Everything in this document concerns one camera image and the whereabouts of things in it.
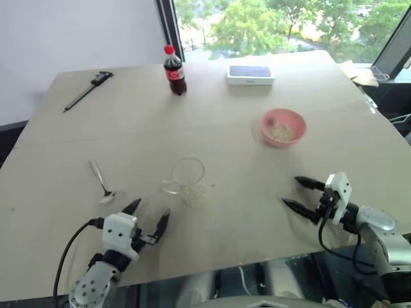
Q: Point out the black window frame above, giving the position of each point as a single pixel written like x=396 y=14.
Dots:
x=170 y=29

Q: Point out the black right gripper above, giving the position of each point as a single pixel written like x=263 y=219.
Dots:
x=327 y=205

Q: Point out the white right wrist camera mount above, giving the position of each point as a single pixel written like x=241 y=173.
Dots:
x=341 y=192

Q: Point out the cola bottle with red cap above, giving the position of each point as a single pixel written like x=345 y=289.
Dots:
x=175 y=75

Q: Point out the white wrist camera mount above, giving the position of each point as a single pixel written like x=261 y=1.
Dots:
x=118 y=232
x=341 y=192

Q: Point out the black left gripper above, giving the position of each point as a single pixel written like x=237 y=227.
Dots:
x=141 y=240

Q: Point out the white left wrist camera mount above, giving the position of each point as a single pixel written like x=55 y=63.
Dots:
x=118 y=232

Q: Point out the metal spoon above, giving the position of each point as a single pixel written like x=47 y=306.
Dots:
x=100 y=181

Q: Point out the black digital caliper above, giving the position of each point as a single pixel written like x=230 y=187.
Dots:
x=88 y=88

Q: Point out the pink bowl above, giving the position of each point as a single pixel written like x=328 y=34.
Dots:
x=290 y=120

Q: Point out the white phone box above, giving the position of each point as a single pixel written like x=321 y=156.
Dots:
x=250 y=76

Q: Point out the grey rounded shape under table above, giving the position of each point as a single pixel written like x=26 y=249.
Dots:
x=197 y=285
x=284 y=279

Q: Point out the brown cardboard piece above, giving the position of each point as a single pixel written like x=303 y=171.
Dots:
x=361 y=75

